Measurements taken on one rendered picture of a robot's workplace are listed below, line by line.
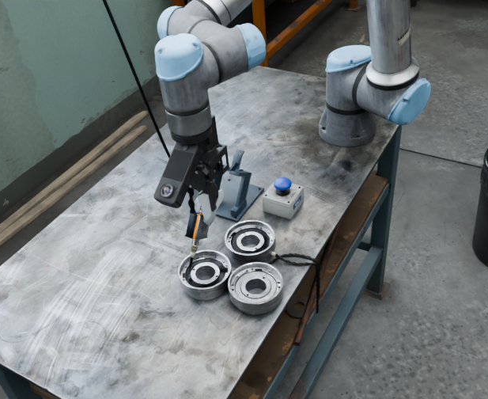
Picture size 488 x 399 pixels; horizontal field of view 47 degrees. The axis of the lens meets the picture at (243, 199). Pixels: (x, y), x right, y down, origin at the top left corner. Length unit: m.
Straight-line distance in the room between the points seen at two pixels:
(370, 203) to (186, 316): 0.78
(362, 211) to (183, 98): 0.88
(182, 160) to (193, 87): 0.13
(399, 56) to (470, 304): 1.18
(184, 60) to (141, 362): 0.53
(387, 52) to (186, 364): 0.75
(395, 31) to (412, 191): 1.48
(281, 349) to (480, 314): 1.02
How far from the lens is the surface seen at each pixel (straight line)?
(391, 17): 1.22
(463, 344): 2.09
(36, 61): 2.80
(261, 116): 1.61
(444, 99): 3.33
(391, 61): 1.27
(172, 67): 0.88
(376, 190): 1.74
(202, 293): 1.09
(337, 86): 1.42
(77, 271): 1.24
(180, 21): 1.04
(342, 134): 1.46
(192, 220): 1.07
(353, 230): 1.60
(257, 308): 1.05
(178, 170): 0.95
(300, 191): 1.26
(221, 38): 0.95
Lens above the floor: 1.64
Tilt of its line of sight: 40 degrees down
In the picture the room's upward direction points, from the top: 6 degrees counter-clockwise
